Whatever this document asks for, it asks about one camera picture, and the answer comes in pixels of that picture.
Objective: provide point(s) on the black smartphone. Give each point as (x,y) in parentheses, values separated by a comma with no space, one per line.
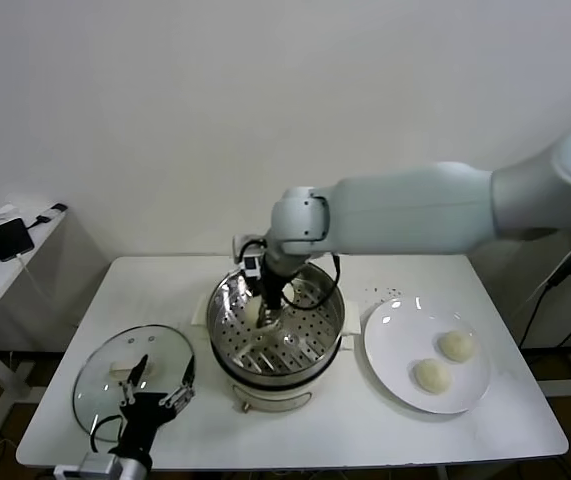
(13,240)

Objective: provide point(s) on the stainless steel steamer basket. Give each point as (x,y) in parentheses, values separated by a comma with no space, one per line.
(315,350)

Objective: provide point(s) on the white round plate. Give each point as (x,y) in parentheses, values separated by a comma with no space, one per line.
(395,345)

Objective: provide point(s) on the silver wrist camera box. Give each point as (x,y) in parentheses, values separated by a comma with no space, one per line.
(90,465)
(249,261)

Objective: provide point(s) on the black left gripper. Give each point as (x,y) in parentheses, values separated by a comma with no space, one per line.
(140,415)

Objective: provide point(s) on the glass pot lid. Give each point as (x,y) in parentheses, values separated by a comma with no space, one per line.
(115,350)

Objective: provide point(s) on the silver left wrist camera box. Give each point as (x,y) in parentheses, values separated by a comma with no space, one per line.
(90,465)

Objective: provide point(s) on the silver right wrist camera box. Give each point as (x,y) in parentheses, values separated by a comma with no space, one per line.
(249,261)

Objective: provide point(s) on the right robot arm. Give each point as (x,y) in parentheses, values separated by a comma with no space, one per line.
(415,215)

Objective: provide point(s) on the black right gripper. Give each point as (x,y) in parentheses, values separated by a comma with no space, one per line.
(272,285)

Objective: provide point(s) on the small white adapter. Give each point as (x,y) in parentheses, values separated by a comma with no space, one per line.
(7,210)

